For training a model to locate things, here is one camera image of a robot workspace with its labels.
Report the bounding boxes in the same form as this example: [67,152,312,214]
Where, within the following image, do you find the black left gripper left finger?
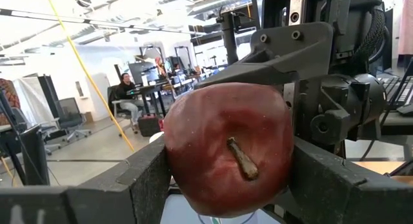
[0,136,172,224]

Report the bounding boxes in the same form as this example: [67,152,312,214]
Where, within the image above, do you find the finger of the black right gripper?
[195,22,335,88]

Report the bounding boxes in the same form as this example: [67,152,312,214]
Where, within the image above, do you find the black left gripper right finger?
[274,136,413,224]

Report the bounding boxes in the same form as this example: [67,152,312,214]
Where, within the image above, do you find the red apple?
[163,82,295,218]

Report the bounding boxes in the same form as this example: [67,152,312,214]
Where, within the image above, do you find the black vertical pole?
[215,10,241,66]

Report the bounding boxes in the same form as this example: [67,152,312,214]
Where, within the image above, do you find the black keyboard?
[376,57,413,117]

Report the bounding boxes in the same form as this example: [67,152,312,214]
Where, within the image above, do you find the black floor stand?
[0,88,51,186]

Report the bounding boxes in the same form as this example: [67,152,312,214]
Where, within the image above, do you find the black red bag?
[137,115,164,137]

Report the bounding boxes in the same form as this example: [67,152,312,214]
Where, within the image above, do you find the grey office chair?
[57,97,93,144]

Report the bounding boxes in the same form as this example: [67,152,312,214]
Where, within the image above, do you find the black office chair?
[107,84,139,136]

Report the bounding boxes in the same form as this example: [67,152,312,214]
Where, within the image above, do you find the person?
[113,72,146,134]

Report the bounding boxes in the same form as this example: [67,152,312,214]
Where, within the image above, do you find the white draped sheet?
[12,77,55,127]

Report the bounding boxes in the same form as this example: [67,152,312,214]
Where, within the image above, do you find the pink hanging cloth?
[397,0,413,56]

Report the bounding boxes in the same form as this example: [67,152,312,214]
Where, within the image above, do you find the black computer monitor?
[128,61,156,86]

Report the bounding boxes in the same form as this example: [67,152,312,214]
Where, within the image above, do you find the patterned brown cloth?
[0,77,15,127]

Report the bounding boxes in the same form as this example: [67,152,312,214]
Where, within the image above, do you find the yellow hanging cable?
[43,0,136,153]

